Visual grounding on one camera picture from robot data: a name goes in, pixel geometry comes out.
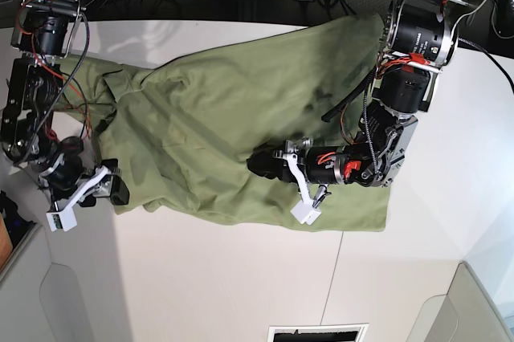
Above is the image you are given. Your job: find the grey chair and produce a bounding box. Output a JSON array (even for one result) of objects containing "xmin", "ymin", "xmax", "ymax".
[
  {"xmin": 0, "ymin": 221, "xmax": 81, "ymax": 342},
  {"xmin": 407, "ymin": 262, "xmax": 513, "ymax": 342}
]

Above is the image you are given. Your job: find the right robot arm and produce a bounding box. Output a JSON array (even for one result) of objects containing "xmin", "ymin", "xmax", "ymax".
[{"xmin": 1, "ymin": 0, "xmax": 129, "ymax": 212}]

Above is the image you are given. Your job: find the grey chair left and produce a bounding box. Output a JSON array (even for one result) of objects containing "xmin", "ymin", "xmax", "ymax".
[{"xmin": 0, "ymin": 221, "xmax": 81, "ymax": 342}]

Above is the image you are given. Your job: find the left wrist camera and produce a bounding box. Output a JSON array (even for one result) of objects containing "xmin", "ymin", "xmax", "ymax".
[{"xmin": 291, "ymin": 201, "xmax": 321, "ymax": 226}]

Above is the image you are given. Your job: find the grey chair right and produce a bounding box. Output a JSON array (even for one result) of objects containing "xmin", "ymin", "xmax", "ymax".
[{"xmin": 407, "ymin": 262, "xmax": 513, "ymax": 342}]

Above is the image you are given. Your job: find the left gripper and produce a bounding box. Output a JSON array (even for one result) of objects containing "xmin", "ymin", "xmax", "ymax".
[{"xmin": 247, "ymin": 139, "xmax": 349, "ymax": 208}]

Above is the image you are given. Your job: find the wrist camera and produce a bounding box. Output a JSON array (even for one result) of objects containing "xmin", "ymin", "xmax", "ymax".
[
  {"xmin": 46, "ymin": 208, "xmax": 77, "ymax": 231},
  {"xmin": 291, "ymin": 201, "xmax": 321, "ymax": 226}
]

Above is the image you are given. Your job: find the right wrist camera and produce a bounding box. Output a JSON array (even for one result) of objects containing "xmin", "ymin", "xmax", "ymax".
[{"xmin": 46, "ymin": 208, "xmax": 77, "ymax": 231}]

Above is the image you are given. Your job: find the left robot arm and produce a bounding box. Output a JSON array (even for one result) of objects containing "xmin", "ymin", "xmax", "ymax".
[{"xmin": 247, "ymin": 0, "xmax": 487, "ymax": 208}]

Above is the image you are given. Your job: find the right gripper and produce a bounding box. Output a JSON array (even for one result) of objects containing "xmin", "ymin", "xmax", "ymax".
[{"xmin": 39, "ymin": 153, "xmax": 130, "ymax": 212}]

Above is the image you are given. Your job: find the white floor vent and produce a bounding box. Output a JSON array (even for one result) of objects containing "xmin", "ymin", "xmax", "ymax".
[{"xmin": 267, "ymin": 324, "xmax": 369, "ymax": 342}]

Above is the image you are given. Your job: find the green t-shirt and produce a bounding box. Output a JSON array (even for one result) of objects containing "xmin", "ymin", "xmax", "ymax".
[{"xmin": 61, "ymin": 14, "xmax": 383, "ymax": 231}]

